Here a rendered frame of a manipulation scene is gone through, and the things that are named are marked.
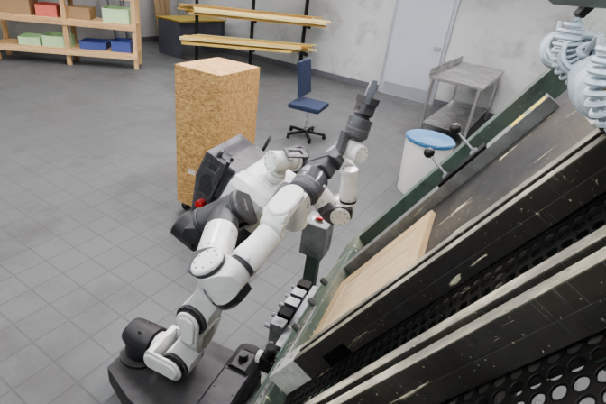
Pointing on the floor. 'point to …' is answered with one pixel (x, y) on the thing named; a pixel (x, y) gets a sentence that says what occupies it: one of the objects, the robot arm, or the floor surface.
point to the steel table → (456, 111)
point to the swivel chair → (306, 100)
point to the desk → (170, 42)
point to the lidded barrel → (417, 142)
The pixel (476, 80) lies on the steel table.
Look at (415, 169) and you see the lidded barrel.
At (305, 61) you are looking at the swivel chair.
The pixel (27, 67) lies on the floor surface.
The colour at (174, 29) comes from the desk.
